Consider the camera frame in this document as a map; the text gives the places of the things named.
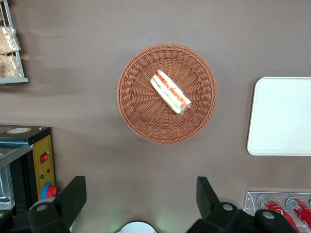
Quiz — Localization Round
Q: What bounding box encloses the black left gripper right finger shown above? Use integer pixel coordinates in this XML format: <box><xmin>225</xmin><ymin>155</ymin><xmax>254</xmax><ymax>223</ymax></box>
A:
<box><xmin>196</xmin><ymin>176</ymin><xmax>298</xmax><ymax>233</ymax></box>

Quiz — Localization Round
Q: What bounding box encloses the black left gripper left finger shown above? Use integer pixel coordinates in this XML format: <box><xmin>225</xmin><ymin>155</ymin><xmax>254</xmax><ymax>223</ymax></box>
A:
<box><xmin>27</xmin><ymin>176</ymin><xmax>87</xmax><ymax>233</ymax></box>

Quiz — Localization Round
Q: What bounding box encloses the plastic-wrapped triangle sandwich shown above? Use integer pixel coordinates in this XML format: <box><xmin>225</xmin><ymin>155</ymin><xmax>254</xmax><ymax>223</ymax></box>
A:
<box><xmin>150</xmin><ymin>69</ymin><xmax>192</xmax><ymax>116</ymax></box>

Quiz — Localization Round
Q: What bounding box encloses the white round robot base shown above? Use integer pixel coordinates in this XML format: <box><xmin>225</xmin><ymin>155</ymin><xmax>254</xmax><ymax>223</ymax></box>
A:
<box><xmin>116</xmin><ymin>220</ymin><xmax>159</xmax><ymax>233</ymax></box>

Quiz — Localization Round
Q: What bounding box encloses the round brown wicker basket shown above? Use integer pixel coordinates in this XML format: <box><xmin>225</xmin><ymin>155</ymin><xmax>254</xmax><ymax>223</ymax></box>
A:
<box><xmin>117</xmin><ymin>43</ymin><xmax>218</xmax><ymax>145</ymax></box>

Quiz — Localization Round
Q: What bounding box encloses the white rectangular plastic tray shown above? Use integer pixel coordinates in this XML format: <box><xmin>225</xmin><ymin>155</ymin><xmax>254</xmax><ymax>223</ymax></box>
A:
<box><xmin>246</xmin><ymin>77</ymin><xmax>311</xmax><ymax>156</ymax></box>

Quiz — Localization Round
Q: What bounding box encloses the clear acrylic can holder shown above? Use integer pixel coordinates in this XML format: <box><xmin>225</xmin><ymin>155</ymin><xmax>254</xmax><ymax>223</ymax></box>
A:
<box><xmin>243</xmin><ymin>191</ymin><xmax>311</xmax><ymax>233</ymax></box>

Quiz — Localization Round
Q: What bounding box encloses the black food warmer yellow panel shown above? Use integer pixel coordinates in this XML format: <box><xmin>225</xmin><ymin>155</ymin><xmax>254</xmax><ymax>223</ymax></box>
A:
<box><xmin>0</xmin><ymin>124</ymin><xmax>58</xmax><ymax>216</ymax></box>

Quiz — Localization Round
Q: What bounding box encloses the silver metal pan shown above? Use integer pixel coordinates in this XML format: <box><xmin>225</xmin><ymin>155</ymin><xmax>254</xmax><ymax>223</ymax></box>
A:
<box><xmin>0</xmin><ymin>164</ymin><xmax>15</xmax><ymax>211</ymax></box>

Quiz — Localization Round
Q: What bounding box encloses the red cola can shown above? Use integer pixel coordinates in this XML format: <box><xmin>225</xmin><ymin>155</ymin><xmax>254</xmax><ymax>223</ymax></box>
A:
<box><xmin>257</xmin><ymin>193</ymin><xmax>301</xmax><ymax>233</ymax></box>
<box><xmin>286</xmin><ymin>197</ymin><xmax>311</xmax><ymax>228</ymax></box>

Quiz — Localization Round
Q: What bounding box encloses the grey metal shelf rack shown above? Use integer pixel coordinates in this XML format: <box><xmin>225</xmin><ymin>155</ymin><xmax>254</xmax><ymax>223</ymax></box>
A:
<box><xmin>0</xmin><ymin>0</ymin><xmax>30</xmax><ymax>85</ymax></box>

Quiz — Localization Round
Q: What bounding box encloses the wrapped bread package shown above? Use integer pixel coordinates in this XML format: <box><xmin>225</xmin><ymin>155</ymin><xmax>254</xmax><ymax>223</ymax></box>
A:
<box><xmin>0</xmin><ymin>26</ymin><xmax>19</xmax><ymax>54</ymax></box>
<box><xmin>0</xmin><ymin>55</ymin><xmax>22</xmax><ymax>79</ymax></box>

